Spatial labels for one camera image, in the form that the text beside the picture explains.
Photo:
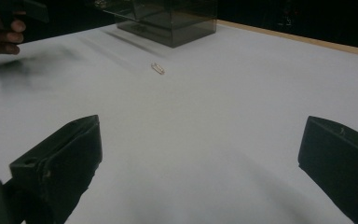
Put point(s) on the smoked clear plastic box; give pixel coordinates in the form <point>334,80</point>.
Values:
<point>171,21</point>

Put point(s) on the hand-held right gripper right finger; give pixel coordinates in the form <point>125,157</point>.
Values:
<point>341,161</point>

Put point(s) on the small clear hair clip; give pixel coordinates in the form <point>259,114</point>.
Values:
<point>158,68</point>

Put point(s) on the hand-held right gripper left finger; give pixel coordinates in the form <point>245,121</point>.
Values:
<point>65,161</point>

